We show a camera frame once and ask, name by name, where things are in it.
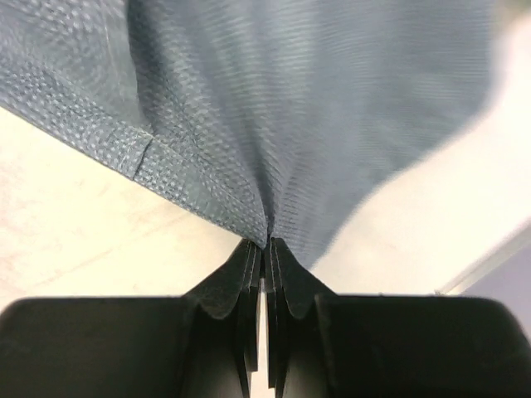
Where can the blue-grey fabric pillowcase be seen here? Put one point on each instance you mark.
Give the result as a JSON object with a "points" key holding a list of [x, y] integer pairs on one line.
{"points": [[267, 118]]}

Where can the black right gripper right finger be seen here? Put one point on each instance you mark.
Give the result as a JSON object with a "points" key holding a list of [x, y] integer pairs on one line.
{"points": [[323, 344]]}

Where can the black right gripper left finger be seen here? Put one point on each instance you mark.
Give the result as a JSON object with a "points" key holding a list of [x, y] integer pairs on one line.
{"points": [[200, 344]]}

